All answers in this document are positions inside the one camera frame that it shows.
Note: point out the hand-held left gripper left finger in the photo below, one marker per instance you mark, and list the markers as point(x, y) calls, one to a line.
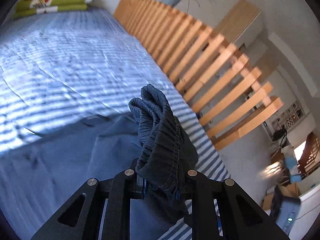
point(122, 192)

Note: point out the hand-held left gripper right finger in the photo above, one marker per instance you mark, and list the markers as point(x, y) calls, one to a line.
point(202, 190)

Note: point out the dark blue pants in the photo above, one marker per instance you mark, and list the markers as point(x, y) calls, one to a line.
point(62, 167)

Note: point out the cardboard box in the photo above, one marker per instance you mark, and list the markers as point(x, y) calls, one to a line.
point(290, 190)

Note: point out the blue box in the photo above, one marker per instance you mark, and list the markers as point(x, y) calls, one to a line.
point(292, 170)

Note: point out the white appliance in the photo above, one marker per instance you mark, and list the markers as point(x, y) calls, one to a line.
point(305, 212)

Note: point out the brown wooden furniture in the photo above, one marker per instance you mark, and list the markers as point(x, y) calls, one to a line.
point(310, 152)

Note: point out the blue white striped bed quilt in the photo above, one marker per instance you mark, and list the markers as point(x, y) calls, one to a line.
point(62, 55)

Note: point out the light wooden door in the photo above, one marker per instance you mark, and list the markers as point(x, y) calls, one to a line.
point(237, 22)

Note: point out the green folded blanket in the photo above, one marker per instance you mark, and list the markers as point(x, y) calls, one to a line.
point(70, 1)

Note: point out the white lattice wall rack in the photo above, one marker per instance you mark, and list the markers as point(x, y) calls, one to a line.
point(292, 112)

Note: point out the wooden slat bed rail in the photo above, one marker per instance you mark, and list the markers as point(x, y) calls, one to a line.
point(200, 42)

